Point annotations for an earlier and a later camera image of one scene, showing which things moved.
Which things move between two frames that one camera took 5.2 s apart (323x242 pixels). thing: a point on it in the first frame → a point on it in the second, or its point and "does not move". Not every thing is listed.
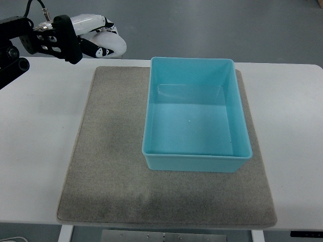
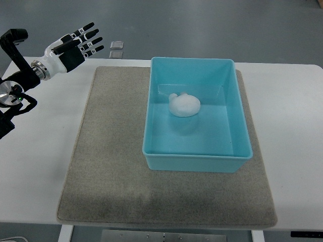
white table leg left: x=65 y=234 does not move
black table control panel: x=307 y=234 does not move
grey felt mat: x=109 y=181 does not move
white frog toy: x=111 y=40 → x=183 y=105
